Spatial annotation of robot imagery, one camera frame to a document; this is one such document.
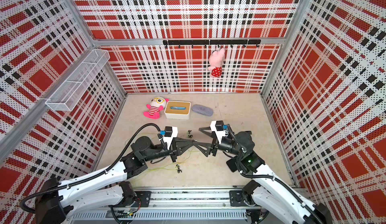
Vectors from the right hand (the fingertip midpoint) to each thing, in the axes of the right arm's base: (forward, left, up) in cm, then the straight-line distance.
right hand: (199, 136), depth 64 cm
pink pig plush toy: (+54, -10, +3) cm, 55 cm away
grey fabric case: (+36, -1, -27) cm, 45 cm away
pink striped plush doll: (+39, +32, -24) cm, 56 cm away
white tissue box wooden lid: (+35, +17, -26) cm, 46 cm away
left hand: (-2, +2, -1) cm, 3 cm away
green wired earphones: (-4, +13, -29) cm, 32 cm away
